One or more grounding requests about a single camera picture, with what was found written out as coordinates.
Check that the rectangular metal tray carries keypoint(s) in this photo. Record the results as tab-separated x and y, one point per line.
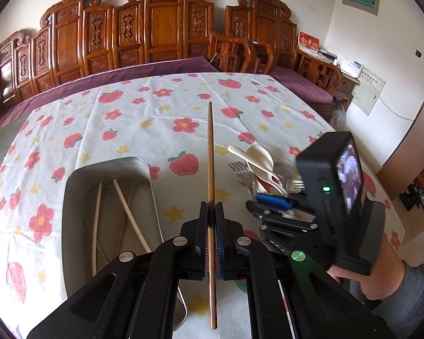
77	219

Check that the white desk device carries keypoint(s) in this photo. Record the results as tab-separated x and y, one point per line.
350	67

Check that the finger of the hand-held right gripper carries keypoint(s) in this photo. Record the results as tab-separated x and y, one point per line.
272	200
259	212

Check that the carved wooden armchair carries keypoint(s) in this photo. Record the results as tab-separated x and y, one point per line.
265	24

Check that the strawberry print tablecloth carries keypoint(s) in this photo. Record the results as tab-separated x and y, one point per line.
134	120

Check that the brown wooden cabinet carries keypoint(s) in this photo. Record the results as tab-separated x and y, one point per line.
420	148

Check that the person's right forearm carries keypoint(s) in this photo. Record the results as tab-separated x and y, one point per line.
410	296

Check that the long purple sofa cushion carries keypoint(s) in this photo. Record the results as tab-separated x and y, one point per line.
127	74

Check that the translucent plastic bag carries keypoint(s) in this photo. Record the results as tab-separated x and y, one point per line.
338	114

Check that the purple armchair cushion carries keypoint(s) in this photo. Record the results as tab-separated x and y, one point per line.
300	84

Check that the grey electrical panel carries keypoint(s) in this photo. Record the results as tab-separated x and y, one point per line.
360	0

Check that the person's right hand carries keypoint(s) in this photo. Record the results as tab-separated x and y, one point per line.
385	257

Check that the carved wooden sofa bench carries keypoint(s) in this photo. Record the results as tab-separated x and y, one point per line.
159	24

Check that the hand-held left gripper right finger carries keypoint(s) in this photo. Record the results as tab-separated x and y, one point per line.
221	243

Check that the pale wooden chopstick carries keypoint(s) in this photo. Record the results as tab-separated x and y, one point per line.
129	212
96	226

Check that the white wall panel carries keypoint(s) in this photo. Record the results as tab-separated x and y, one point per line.
369	90

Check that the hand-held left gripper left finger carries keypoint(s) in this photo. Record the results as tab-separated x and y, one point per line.
202	240

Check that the dark tissue box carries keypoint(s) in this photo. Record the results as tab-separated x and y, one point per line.
328	55

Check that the wooden side table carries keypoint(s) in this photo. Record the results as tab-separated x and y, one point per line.
346	88

